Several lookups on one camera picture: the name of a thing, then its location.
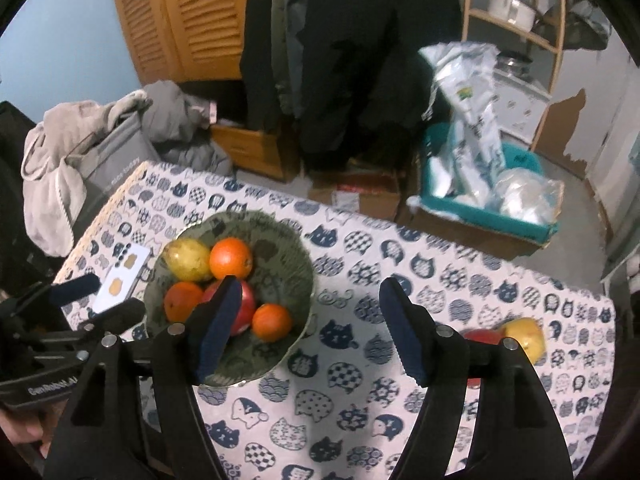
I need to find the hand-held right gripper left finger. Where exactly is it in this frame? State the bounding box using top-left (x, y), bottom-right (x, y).
top-left (44, 275), bottom-right (243, 480)

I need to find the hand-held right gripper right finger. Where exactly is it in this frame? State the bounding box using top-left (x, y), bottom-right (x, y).
top-left (378, 276), bottom-right (573, 480)

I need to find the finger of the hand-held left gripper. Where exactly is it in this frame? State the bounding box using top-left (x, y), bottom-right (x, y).
top-left (47, 273), bottom-right (101, 306)
top-left (80, 298), bottom-right (146, 333)

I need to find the dark red apple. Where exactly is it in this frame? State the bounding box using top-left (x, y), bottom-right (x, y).
top-left (202, 279), bottom-right (257, 337)

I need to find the orange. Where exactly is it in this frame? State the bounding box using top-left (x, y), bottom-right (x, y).
top-left (164, 281), bottom-right (205, 323)
top-left (251, 303), bottom-right (293, 343)
top-left (209, 238), bottom-right (253, 280)

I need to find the yellow green pear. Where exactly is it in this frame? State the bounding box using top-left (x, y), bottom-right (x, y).
top-left (162, 238), bottom-right (213, 282)

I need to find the scalloped glass bowl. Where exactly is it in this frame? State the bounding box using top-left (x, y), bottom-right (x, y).
top-left (144, 211), bottom-right (316, 387)

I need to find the person's left hand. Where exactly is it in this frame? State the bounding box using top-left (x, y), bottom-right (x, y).
top-left (0, 407), bottom-right (58, 447)

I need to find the white sticker card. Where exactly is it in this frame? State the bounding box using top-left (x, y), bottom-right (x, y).
top-left (94, 245), bottom-right (153, 315)

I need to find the bright red apple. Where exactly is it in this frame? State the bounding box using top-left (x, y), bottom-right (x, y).
top-left (460, 329), bottom-right (506, 388)

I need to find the cat print tablecloth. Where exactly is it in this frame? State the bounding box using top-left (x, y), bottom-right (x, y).
top-left (52, 161), bottom-right (617, 480)

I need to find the beige cloth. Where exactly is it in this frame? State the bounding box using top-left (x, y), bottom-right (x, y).
top-left (21, 91), bottom-right (151, 257)

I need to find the flat cardboard box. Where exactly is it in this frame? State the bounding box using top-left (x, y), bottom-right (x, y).
top-left (397, 205), bottom-right (548, 261)

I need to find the yellow apple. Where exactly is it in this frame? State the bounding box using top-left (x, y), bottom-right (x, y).
top-left (500, 317), bottom-right (547, 366)

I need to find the grey fabric bag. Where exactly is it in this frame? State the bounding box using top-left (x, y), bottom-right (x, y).
top-left (65, 110), bottom-right (161, 241)

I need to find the brown cardboard box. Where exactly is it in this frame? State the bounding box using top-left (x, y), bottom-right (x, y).
top-left (307, 170), bottom-right (401, 221)

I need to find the clear plastic bag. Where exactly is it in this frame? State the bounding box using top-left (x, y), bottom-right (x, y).
top-left (492, 167), bottom-right (565, 226)

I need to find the wooden drawer unit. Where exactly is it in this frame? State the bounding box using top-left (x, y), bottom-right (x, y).
top-left (210, 125), bottom-right (301, 183)

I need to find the grey jacket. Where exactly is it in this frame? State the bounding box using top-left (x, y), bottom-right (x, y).
top-left (141, 80), bottom-right (236, 177)

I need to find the white printed plastic bag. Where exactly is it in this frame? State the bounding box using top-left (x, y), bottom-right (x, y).
top-left (419, 42), bottom-right (503, 208)

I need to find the teal plastic basket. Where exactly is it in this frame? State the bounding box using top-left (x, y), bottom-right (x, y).
top-left (410, 122), bottom-right (560, 243)

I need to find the black hanging coat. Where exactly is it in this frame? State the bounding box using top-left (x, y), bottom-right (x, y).
top-left (240, 0), bottom-right (463, 173)

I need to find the metal pot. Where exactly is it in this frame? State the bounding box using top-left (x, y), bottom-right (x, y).
top-left (497, 52), bottom-right (533, 76)

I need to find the wooden louvered door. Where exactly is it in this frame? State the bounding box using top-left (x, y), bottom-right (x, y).
top-left (107, 0), bottom-right (253, 86)

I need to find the grey hanging garment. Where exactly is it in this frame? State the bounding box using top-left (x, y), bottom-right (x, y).
top-left (269, 0), bottom-right (307, 117)

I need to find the wooden shelf rack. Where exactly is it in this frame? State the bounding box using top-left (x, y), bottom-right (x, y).
top-left (460, 0), bottom-right (568, 151)

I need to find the white cooking pot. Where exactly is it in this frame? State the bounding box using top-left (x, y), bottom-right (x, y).
top-left (487, 0), bottom-right (540, 31)

